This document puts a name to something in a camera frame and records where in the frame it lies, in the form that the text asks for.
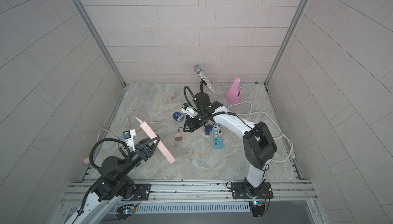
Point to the left corner aluminium post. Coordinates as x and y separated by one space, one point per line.
96 37

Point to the right corner aluminium post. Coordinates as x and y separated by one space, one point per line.
294 23

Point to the corner aluminium post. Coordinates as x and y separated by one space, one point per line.
96 37
294 23

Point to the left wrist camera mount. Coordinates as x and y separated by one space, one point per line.
128 138

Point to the beige power adapter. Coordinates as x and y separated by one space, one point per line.
178 136

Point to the teal power strip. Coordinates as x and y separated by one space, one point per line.
217 142

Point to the pink power adapter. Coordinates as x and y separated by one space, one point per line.
219 133

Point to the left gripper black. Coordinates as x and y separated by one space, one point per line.
146 153

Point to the small blue electric shaver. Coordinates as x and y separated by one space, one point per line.
208 129

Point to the black microphone stand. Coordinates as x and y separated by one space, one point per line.
202 85

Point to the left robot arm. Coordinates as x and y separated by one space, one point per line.
114 184

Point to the pink power strip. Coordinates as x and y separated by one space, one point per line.
151 134

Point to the pink metronome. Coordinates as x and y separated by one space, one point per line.
234 94

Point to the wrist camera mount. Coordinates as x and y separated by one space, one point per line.
128 138
188 110

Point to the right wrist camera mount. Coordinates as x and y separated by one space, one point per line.
188 110

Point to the glitter microphone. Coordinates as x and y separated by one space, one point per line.
199 71

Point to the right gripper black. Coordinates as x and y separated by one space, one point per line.
190 125

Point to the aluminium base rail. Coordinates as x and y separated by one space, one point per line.
217 190

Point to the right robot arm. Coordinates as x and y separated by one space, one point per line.
258 142

